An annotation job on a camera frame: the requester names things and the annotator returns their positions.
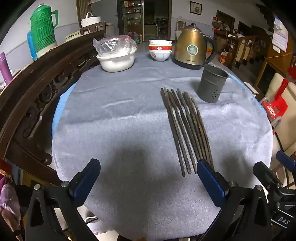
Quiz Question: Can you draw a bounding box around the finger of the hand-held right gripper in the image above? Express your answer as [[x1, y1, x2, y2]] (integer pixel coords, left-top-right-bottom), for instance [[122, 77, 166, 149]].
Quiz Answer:
[[276, 150, 296, 173], [253, 162, 284, 192]]

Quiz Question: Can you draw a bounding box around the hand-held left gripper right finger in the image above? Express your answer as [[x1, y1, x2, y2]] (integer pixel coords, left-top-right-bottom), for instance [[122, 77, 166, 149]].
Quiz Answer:
[[196, 159, 272, 241]]

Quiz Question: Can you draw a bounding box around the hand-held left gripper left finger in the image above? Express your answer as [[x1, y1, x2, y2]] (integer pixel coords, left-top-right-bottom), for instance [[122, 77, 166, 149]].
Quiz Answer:
[[24, 158, 101, 241]]

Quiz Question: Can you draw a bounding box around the bunch of dark chopsticks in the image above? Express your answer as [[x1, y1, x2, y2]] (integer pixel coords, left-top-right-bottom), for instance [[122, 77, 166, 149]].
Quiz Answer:
[[161, 87, 214, 178]]

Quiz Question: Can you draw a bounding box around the grey metal chopstick holder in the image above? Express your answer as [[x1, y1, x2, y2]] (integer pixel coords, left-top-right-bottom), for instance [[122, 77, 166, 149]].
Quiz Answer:
[[197, 64, 229, 103]]

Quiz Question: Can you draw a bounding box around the beige armchair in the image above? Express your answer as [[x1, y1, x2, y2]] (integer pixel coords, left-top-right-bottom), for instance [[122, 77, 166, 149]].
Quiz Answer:
[[264, 73, 296, 172]]

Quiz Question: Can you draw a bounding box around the red plastic chair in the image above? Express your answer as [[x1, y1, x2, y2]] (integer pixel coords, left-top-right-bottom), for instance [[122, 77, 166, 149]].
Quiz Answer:
[[259, 79, 289, 133]]

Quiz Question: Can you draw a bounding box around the red tassel ornament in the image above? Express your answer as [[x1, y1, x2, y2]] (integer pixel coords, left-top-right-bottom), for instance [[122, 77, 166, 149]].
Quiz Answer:
[[274, 79, 289, 100]]

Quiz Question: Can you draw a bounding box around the grey tablecloth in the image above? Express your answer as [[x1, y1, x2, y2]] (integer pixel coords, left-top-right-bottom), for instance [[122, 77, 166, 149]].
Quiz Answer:
[[51, 52, 273, 241]]

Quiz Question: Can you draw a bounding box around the pink cloth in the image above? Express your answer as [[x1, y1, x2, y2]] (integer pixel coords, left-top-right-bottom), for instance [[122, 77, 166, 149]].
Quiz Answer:
[[0, 160, 22, 237]]

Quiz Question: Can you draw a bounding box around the small white stool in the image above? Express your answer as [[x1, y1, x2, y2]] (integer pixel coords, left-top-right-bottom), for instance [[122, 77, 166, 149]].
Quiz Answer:
[[243, 81, 259, 95]]

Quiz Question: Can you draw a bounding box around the carved dark wooden table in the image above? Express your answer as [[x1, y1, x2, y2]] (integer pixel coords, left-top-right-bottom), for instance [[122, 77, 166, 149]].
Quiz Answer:
[[0, 29, 109, 186]]

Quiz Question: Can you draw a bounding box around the wooden stair railing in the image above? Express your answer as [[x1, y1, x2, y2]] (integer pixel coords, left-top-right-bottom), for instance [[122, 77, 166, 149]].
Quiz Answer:
[[228, 29, 271, 67]]

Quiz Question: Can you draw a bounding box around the white plastic basin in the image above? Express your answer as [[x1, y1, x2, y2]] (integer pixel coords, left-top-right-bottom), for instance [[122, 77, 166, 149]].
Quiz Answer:
[[96, 47, 137, 72]]

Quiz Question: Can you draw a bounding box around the gold electric kettle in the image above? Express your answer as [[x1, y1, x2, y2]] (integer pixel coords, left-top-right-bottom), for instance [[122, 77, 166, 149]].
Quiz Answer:
[[172, 23, 218, 70]]

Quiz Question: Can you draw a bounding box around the white bowl with red mark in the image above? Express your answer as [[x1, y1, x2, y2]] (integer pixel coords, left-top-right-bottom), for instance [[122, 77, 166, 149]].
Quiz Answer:
[[150, 50, 172, 62]]

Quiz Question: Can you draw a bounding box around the purple bottle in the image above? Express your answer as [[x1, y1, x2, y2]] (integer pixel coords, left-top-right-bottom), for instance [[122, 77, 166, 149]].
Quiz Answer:
[[0, 52, 13, 85]]

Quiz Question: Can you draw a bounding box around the red banded white bowl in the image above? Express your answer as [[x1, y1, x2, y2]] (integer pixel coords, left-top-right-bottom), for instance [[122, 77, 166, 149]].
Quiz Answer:
[[149, 45, 173, 52]]

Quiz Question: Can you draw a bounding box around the blue thermos flask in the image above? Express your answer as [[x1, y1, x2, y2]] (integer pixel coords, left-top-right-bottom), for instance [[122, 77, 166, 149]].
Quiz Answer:
[[26, 30, 38, 61]]

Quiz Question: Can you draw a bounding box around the white chest freezer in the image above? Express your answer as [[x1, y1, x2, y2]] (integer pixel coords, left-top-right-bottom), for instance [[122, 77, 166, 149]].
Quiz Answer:
[[65, 30, 81, 42]]

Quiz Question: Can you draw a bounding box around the plain white bowl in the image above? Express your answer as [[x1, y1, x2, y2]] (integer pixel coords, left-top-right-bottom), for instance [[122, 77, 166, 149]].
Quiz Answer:
[[149, 39, 173, 46]]

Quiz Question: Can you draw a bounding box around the dark wooden chair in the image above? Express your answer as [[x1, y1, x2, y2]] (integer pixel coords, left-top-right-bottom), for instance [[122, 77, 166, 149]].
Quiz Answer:
[[80, 21, 107, 39]]

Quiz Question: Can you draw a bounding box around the green thermos flask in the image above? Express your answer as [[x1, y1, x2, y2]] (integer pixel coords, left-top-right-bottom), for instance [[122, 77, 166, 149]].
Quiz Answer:
[[30, 4, 59, 57]]

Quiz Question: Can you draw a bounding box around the metal kitchen rack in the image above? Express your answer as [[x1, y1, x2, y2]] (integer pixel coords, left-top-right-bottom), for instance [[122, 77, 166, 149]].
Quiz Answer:
[[156, 17, 169, 36]]

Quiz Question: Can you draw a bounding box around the shelf with bottles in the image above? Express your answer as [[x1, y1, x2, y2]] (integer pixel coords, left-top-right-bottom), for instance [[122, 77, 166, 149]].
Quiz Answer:
[[124, 0, 142, 35]]

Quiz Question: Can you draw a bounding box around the framed picture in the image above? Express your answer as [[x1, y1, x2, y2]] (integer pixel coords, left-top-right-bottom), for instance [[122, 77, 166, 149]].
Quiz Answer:
[[190, 1, 203, 15]]

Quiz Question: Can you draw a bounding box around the wall calendar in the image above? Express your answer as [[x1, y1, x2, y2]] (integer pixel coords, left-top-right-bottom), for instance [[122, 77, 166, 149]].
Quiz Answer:
[[272, 16, 289, 52]]

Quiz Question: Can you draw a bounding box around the white pot with handle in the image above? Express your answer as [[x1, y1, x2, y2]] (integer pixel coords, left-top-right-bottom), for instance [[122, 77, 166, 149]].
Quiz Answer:
[[80, 12, 101, 28]]

